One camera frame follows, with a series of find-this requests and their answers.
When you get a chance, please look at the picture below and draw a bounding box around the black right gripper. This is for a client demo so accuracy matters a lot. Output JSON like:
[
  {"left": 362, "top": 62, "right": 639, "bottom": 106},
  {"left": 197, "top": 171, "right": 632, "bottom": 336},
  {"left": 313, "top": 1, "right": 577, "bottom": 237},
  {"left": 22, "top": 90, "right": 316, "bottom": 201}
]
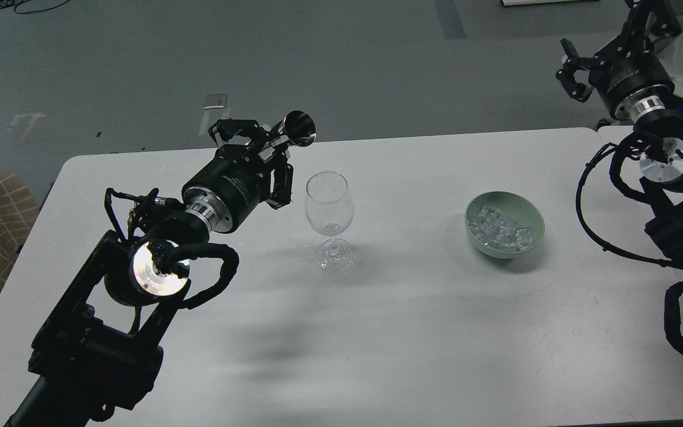
[{"left": 556, "top": 1, "right": 683, "bottom": 120}]

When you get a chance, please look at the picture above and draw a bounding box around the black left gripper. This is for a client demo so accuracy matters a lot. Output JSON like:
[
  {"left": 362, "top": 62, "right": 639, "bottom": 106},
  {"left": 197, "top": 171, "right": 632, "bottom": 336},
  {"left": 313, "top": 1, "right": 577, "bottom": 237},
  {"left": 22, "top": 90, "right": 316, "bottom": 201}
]
[{"left": 181, "top": 119, "right": 293, "bottom": 234}]

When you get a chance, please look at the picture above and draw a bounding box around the steel double jigger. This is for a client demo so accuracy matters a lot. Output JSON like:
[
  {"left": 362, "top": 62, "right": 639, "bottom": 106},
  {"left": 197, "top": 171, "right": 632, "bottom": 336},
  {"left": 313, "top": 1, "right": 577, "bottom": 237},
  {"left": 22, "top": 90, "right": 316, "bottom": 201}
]
[{"left": 258, "top": 109, "right": 317, "bottom": 158}]

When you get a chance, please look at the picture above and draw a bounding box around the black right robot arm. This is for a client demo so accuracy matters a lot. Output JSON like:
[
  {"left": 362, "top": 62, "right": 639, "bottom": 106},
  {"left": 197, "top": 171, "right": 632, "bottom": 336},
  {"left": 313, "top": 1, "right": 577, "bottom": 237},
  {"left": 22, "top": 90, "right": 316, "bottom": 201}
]
[{"left": 556, "top": 1, "right": 683, "bottom": 270}]

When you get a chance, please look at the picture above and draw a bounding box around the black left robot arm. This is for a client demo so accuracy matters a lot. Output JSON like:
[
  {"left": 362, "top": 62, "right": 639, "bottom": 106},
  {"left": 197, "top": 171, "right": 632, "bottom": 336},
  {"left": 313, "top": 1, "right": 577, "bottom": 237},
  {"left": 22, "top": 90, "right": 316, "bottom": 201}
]
[{"left": 5, "top": 110, "right": 315, "bottom": 426}]

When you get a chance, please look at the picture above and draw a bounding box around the clear wine glass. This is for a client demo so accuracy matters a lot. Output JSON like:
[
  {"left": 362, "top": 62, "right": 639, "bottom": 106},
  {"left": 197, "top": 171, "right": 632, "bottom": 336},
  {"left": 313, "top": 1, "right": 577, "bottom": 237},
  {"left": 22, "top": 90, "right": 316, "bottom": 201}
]
[{"left": 305, "top": 171, "right": 355, "bottom": 273}]

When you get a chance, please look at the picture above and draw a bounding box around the pile of ice cubes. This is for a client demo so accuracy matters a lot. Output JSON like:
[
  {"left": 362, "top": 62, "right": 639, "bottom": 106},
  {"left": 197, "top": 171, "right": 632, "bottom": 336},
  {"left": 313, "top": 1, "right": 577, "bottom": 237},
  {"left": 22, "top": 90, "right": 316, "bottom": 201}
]
[{"left": 467, "top": 205, "right": 538, "bottom": 253}]

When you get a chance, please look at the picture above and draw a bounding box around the metal floor plate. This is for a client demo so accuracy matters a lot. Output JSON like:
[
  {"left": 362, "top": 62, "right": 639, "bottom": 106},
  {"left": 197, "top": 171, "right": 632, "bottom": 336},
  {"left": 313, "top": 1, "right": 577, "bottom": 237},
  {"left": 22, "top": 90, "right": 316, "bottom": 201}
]
[{"left": 202, "top": 94, "right": 228, "bottom": 109}]

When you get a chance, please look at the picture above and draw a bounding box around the green ceramic bowl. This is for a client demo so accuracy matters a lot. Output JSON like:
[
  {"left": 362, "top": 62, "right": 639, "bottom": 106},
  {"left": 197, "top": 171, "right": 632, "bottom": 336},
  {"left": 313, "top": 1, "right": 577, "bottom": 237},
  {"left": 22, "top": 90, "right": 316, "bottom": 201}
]
[{"left": 464, "top": 191, "right": 547, "bottom": 260}]

